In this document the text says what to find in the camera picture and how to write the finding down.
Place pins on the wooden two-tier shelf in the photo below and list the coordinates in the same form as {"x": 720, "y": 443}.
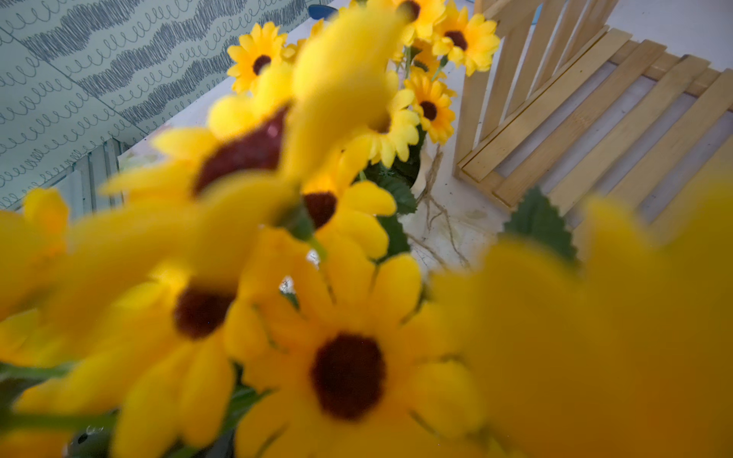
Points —
{"x": 582, "y": 109}

